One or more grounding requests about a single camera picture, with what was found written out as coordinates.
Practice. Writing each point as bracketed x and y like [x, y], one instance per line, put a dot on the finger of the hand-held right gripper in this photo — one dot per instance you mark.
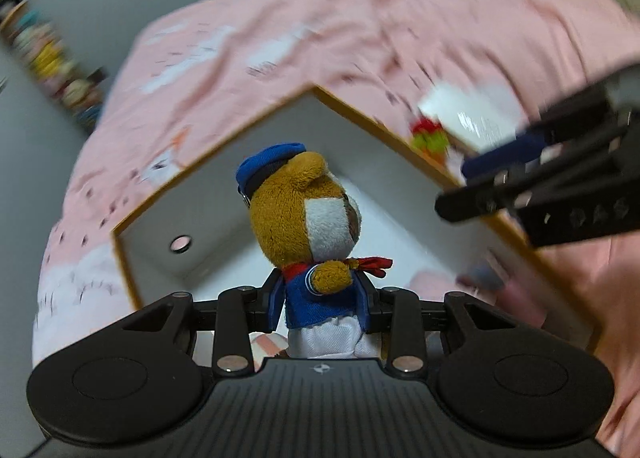
[470, 203]
[505, 152]

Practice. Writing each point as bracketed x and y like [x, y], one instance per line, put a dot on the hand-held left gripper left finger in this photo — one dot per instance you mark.
[272, 305]

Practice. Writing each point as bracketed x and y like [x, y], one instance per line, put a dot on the white oblong case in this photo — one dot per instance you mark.
[475, 112]

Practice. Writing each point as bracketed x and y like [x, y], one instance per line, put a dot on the grey blue small item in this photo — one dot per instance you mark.
[480, 274]

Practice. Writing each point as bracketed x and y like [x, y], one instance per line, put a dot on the white wooden storage box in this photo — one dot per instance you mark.
[225, 177]

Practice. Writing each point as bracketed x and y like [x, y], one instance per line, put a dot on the crochet orange carrot toy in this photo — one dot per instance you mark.
[430, 137]

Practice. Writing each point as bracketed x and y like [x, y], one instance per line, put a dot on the pink striped plush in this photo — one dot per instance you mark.
[265, 345]

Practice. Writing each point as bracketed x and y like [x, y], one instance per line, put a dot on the brown bear plush blue outfit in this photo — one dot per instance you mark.
[290, 218]

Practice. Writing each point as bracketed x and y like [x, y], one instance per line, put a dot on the hanging column of plush toys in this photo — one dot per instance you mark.
[45, 57]

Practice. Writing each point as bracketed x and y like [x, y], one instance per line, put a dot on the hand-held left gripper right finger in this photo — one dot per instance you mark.
[372, 309]

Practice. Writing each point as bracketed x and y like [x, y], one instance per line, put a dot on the pink cloud print blanket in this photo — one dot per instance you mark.
[300, 27]

